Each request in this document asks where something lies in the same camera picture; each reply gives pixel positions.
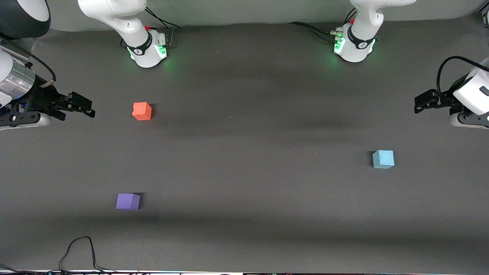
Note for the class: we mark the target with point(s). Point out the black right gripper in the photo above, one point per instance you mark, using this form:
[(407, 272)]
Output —
[(42, 98)]

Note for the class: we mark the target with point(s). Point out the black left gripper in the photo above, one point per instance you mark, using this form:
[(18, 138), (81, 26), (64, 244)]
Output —
[(447, 99)]

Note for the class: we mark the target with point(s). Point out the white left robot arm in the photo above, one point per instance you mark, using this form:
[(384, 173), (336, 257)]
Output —
[(363, 23)]

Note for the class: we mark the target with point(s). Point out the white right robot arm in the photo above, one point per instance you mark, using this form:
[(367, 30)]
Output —
[(114, 15)]

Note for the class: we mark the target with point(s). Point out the orange foam block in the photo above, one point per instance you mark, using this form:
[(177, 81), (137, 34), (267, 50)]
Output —
[(142, 111)]

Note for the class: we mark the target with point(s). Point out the purple foam block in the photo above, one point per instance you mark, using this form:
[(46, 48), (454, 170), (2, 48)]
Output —
[(128, 201)]

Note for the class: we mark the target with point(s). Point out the dark grey table mat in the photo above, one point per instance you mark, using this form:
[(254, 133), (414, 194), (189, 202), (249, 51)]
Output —
[(244, 191)]

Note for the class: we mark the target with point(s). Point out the light blue foam block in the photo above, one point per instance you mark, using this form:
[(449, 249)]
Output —
[(383, 159)]

